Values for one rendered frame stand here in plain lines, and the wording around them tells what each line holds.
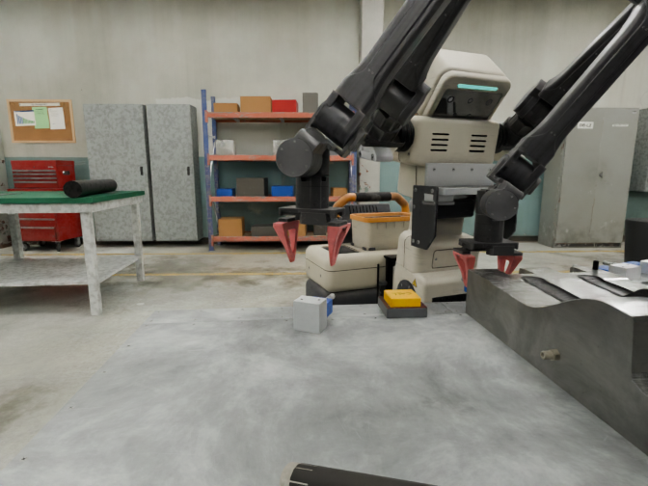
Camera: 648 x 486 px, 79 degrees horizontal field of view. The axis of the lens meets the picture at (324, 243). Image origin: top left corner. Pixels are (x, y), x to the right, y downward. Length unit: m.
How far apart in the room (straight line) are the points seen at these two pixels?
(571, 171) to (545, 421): 6.11
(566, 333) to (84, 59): 6.80
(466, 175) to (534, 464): 0.79
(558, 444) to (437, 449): 0.13
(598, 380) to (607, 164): 6.35
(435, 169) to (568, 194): 5.58
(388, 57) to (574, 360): 0.49
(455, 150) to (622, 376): 0.74
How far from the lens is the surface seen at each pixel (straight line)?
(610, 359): 0.55
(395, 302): 0.79
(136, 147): 6.22
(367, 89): 0.65
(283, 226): 0.68
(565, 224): 6.62
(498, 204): 0.79
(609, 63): 0.91
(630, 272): 1.04
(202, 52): 6.43
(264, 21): 6.39
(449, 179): 1.09
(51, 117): 7.11
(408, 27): 0.67
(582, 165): 6.67
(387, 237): 1.39
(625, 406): 0.55
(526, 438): 0.51
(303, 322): 0.71
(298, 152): 0.59
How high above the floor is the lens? 1.08
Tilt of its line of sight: 10 degrees down
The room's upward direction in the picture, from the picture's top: straight up
